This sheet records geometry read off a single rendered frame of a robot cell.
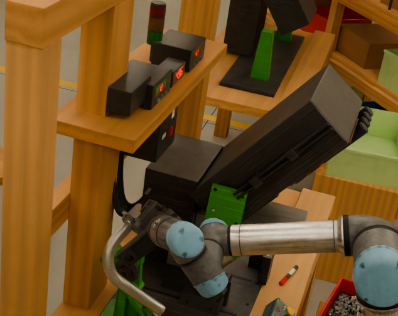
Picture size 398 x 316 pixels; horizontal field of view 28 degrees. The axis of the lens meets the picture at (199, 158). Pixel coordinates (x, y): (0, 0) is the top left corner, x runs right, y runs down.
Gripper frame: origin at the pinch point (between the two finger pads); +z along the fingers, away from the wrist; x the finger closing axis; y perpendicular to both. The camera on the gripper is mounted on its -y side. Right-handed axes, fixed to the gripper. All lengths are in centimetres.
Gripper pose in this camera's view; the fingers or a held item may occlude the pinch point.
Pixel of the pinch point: (129, 224)
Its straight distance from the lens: 203.4
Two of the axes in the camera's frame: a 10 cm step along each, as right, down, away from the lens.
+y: 6.2, -7.5, 2.2
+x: -6.7, -6.5, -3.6
